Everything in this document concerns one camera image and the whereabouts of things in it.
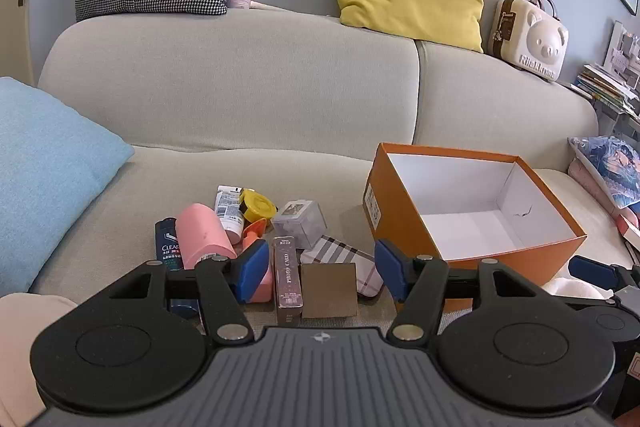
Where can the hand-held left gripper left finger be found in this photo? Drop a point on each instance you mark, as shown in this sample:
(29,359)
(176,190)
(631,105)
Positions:
(252,269)

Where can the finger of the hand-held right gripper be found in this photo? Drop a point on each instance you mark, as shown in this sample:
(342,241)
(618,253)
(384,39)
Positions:
(595,272)

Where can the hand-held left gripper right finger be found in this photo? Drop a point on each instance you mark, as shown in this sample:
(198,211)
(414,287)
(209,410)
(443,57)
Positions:
(390,269)

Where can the pink bottle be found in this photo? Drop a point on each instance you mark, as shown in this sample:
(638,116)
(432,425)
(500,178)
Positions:
(262,293)
(205,232)

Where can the illustrated photo card box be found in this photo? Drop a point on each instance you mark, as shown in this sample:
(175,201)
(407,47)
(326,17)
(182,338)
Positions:
(287,277)

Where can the plaid case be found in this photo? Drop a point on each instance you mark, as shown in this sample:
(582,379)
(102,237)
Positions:
(345,252)

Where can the white printed tube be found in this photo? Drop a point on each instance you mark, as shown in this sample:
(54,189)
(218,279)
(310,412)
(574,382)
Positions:
(230,212)

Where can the yellow tape measure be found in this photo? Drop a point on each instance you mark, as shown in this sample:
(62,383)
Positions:
(260,206)

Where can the orange cardboard box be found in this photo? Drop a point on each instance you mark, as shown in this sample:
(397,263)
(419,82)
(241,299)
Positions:
(525,267)

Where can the white cloth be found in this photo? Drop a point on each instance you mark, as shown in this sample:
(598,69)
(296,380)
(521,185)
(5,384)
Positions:
(575,288)

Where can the pink book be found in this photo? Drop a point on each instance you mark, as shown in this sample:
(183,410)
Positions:
(630,232)

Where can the brown cardboard piece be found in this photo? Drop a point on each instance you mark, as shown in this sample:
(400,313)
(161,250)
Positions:
(329,291)

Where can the clear plastic box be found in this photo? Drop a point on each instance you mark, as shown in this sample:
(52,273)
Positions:
(300,222)

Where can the dark shampoo bottle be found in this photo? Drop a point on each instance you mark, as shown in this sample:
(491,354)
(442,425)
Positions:
(167,249)

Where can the blue patterned cushion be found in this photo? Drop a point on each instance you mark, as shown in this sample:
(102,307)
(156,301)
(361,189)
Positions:
(612,167)

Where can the stack of books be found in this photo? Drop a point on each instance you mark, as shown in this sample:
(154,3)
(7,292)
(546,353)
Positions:
(605,89)

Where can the grey fabric sofa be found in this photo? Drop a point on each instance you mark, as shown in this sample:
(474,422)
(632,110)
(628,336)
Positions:
(250,82)

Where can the white printed box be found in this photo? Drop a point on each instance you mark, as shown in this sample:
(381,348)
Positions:
(622,52)

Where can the light blue pillow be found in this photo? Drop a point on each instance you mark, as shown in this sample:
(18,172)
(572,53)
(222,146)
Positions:
(45,172)

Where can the cream bear-shaped suitcase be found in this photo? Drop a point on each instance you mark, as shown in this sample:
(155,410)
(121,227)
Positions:
(535,39)

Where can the pale cloth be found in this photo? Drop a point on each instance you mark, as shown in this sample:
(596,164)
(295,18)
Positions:
(20,347)

